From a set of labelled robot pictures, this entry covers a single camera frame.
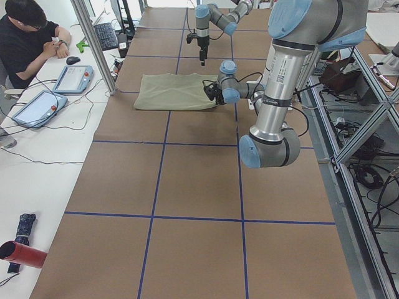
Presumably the dark blue folded umbrella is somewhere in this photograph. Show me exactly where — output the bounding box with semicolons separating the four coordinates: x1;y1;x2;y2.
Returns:
7;213;36;274

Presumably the near blue teach pendant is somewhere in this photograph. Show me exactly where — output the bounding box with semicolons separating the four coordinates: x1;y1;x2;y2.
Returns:
11;90;68;129

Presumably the red cylinder tube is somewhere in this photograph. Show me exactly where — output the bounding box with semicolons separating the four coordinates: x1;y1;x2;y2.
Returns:
1;241;47;268

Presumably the aluminium frame structure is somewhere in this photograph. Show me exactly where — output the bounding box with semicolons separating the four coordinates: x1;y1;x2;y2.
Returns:
297;38;398;298

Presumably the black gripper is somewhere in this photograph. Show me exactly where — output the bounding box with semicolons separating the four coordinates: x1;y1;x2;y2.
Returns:
197;36;209;66
214;87;225;105

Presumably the grey aluminium camera post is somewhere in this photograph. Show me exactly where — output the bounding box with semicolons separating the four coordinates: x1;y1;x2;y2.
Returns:
71;0;117;95

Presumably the blue teach pendant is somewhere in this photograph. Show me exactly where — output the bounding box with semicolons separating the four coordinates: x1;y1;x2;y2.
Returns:
11;90;68;129
52;65;94;95

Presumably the green plastic clamp tool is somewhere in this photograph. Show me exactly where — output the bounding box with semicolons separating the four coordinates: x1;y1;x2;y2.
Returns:
76;40;90;54

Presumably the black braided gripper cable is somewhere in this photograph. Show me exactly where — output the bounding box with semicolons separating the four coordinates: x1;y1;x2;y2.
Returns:
201;72;310;138

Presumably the far blue teach pendant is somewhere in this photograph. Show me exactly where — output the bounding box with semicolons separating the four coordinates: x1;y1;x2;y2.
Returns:
52;65;94;95

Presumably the black computer mouse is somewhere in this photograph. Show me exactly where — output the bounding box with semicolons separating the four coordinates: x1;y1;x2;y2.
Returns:
66;56;80;65

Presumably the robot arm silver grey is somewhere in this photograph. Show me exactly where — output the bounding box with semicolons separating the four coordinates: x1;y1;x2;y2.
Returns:
186;1;254;66
218;1;368;168

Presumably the black computer keyboard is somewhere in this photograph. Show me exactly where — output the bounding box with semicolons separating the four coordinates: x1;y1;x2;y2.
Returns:
94;22;118;50

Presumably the olive green long-sleeve shirt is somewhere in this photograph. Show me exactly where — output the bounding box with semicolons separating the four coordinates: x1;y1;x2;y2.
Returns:
133;73;217;111

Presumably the person in black shirt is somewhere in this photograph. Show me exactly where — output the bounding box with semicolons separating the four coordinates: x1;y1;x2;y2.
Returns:
1;1;71;89

